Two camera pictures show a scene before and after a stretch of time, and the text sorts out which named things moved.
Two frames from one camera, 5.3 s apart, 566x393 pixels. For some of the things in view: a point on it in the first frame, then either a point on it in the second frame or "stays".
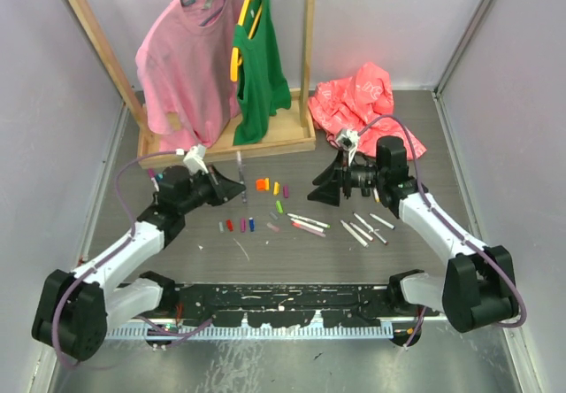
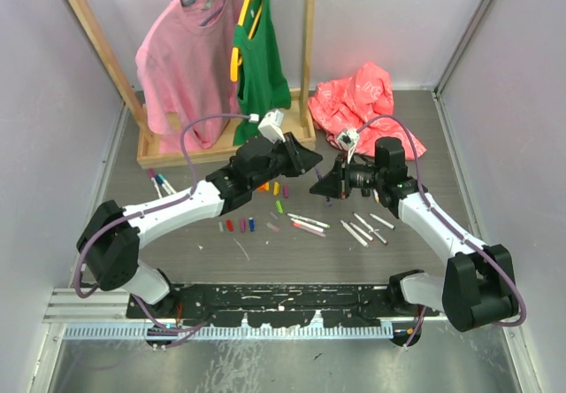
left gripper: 223,189 to 300,158
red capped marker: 363,233 stays
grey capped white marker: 309,225 stays
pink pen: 309,229 stays
